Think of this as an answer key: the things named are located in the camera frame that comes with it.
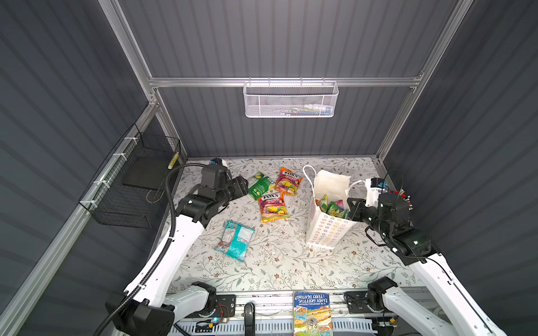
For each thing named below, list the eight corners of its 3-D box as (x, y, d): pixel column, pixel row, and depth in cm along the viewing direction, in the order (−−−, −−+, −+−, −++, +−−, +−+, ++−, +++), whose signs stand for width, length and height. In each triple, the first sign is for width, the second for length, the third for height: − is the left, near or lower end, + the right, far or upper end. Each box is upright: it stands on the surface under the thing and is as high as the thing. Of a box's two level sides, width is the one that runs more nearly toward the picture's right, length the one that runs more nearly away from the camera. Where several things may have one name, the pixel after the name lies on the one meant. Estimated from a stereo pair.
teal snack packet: (215, 254, 88) (213, 250, 85) (228, 224, 96) (227, 220, 93) (244, 262, 85) (243, 259, 82) (255, 231, 94) (254, 227, 91)
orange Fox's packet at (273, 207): (261, 223, 96) (261, 220, 94) (259, 197, 105) (258, 194, 103) (288, 219, 97) (289, 216, 95) (284, 194, 106) (284, 191, 104)
